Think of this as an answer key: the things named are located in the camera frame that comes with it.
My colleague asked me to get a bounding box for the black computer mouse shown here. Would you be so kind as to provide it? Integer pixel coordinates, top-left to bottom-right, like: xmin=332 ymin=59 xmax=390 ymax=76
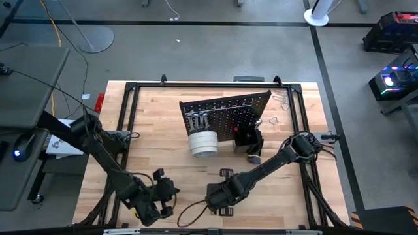
xmin=12 ymin=133 xmax=35 ymax=163

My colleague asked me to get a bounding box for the black floor cable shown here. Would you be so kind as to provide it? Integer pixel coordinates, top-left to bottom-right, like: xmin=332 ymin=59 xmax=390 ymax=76
xmin=39 ymin=0 xmax=89 ymax=99

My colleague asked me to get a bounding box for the black work glove grey cuff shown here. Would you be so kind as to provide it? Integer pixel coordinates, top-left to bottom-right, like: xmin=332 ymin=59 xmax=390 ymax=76
xmin=246 ymin=129 xmax=265 ymax=165

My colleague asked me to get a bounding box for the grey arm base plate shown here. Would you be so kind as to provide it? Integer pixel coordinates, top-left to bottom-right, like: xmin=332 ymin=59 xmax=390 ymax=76
xmin=109 ymin=130 xmax=131 ymax=140
xmin=313 ymin=132 xmax=340 ymax=143

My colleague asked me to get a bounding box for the red flat object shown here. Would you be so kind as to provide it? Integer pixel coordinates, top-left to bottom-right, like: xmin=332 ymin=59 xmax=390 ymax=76
xmin=94 ymin=93 xmax=106 ymax=114

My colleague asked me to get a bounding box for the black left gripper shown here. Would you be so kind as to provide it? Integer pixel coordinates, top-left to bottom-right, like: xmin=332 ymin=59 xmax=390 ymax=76
xmin=148 ymin=168 xmax=181 ymax=219

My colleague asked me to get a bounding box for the black aluminium table frame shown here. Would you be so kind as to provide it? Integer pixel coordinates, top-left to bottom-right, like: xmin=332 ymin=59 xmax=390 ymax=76
xmin=73 ymin=74 xmax=352 ymax=229

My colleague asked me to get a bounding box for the black hazard-striped box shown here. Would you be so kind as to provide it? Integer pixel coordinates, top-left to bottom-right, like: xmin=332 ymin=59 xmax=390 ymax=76
xmin=351 ymin=205 xmax=418 ymax=235

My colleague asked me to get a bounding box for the white printed paper sheet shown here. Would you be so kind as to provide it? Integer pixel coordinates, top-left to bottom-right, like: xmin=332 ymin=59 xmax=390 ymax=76
xmin=45 ymin=119 xmax=84 ymax=160

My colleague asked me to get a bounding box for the white floor cable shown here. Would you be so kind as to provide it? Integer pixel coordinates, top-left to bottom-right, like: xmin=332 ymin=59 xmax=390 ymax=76
xmin=163 ymin=0 xmax=181 ymax=22

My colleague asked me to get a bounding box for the silver frame bracket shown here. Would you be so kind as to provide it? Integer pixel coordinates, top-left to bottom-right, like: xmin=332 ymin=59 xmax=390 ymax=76
xmin=103 ymin=228 xmax=141 ymax=235
xmin=285 ymin=229 xmax=323 ymax=235

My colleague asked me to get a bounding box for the grey lower desk tray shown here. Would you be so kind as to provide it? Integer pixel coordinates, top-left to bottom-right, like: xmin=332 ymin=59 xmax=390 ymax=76
xmin=0 ymin=129 xmax=50 ymax=212

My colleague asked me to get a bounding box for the black desk leg with caster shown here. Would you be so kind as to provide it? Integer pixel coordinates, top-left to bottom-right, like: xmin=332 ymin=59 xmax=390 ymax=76
xmin=27 ymin=158 xmax=46 ymax=206

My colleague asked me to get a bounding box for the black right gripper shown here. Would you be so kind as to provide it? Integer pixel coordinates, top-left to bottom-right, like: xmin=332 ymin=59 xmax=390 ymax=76
xmin=205 ymin=168 xmax=238 ymax=217

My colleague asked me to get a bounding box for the black red-topped equipment case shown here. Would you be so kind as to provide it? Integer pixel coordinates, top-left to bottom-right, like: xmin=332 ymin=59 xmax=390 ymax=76
xmin=362 ymin=10 xmax=418 ymax=54

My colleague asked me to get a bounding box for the grey desk top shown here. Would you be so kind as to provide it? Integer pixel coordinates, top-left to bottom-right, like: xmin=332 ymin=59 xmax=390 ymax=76
xmin=0 ymin=44 xmax=71 ymax=130

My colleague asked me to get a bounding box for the grey round floor stand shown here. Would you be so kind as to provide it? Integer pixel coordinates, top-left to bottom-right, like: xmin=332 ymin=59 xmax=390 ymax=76
xmin=57 ymin=0 xmax=115 ymax=54

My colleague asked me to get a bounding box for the long silver wire rail hook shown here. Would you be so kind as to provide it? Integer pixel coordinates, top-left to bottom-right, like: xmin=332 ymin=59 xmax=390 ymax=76
xmin=184 ymin=100 xmax=255 ymax=116

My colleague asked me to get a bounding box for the white round floor stand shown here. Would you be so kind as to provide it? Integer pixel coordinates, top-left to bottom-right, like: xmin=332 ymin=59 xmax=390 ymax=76
xmin=303 ymin=0 xmax=337 ymax=27

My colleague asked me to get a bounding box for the black angled support beam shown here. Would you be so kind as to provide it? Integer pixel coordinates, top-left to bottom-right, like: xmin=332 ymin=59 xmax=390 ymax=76
xmin=37 ymin=110 xmax=94 ymax=154

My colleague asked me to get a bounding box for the black metal pegboard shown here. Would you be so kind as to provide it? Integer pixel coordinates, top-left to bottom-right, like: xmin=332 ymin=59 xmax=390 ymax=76
xmin=178 ymin=89 xmax=273 ymax=144

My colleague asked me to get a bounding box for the yellow cable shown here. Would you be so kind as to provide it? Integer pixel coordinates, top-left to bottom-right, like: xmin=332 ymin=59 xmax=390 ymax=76
xmin=38 ymin=0 xmax=63 ymax=118

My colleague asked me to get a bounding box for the black computer with coloured lights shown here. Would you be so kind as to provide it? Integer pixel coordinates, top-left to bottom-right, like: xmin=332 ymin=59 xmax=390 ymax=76
xmin=368 ymin=44 xmax=418 ymax=101

